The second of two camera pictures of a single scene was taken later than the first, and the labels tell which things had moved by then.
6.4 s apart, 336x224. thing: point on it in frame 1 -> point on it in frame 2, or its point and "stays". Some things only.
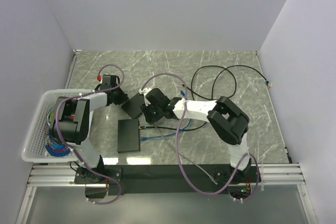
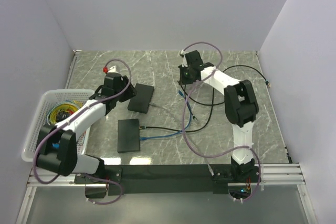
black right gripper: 150,119 -> 182,80
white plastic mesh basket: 34,148 stays
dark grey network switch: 128,136 stays
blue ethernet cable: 183,94 stays
